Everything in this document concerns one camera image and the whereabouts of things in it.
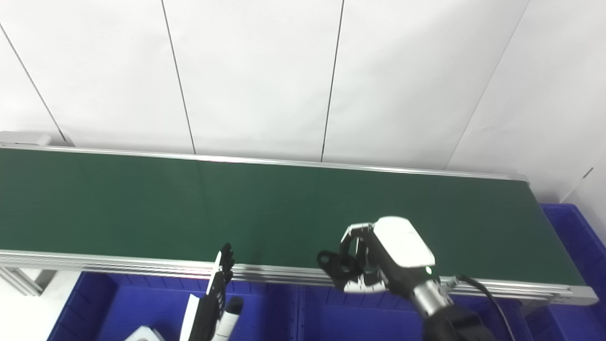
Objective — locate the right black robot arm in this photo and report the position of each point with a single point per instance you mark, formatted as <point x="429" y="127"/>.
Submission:
<point x="454" y="327"/>

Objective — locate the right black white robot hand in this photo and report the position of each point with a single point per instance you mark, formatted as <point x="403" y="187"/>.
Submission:
<point x="402" y="246"/>

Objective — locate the aluminium conveyor leg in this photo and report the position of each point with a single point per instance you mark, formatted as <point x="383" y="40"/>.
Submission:
<point x="23" y="279"/>

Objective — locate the blue plastic bin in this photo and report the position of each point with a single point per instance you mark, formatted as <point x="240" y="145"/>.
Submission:
<point x="142" y="308"/>
<point x="355" y="317"/>
<point x="582" y="246"/>

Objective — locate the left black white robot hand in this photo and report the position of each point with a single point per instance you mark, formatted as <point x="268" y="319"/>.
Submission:
<point x="208" y="308"/>

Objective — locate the black flange part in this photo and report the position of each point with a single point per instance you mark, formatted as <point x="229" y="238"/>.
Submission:
<point x="334" y="265"/>

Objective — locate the green conveyor belt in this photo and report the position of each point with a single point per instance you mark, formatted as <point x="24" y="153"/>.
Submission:
<point x="142" y="266"/>
<point x="189" y="203"/>

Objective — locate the white block part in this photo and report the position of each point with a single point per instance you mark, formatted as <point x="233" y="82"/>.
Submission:
<point x="144" y="334"/>

